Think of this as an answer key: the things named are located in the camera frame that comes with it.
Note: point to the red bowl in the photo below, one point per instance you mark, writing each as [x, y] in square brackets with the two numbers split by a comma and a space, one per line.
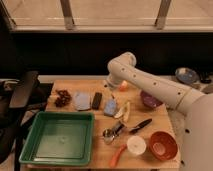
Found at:
[163, 146]

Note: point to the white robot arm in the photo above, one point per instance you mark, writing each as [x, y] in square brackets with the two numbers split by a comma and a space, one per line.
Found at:
[197, 147]

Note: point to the black handled utensil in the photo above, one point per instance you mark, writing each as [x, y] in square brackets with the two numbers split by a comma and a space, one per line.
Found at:
[140, 126]

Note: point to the green plastic tray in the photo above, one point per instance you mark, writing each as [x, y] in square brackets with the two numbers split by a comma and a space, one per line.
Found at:
[59, 139]

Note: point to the red grapes bunch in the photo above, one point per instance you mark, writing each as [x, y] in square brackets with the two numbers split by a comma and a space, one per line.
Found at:
[63, 98]

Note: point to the light blue cloth pad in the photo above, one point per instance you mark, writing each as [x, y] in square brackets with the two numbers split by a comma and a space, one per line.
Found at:
[81, 101]

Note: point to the black chair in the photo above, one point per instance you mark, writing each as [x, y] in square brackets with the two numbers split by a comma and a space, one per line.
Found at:
[26, 95]

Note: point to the orange fruit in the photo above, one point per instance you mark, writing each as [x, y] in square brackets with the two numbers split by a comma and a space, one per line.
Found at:
[123, 86]

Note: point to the wooden board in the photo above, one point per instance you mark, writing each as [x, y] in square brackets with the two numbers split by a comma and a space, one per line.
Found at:
[102, 152]

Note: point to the metal measuring scoop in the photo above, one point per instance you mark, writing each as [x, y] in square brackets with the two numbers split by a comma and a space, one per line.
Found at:
[110, 134]

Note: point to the orange carrot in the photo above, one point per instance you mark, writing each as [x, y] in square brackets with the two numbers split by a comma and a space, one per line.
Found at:
[115, 158]

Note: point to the grey round dish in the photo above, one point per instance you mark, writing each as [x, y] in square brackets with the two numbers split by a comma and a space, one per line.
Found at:
[186, 75]

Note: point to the blue sponge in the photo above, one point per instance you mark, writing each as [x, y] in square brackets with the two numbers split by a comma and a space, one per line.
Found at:
[110, 107]

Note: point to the black rectangular block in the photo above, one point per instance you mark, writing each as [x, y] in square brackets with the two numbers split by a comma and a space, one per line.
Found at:
[96, 100]

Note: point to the banana peel slices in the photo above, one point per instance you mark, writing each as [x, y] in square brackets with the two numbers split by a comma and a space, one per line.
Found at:
[124, 112]

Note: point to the purple bowl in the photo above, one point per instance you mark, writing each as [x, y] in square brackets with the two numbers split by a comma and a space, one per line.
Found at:
[149, 100]

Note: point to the white plastic cup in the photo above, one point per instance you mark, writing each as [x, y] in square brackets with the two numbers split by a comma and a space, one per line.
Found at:
[136, 145]

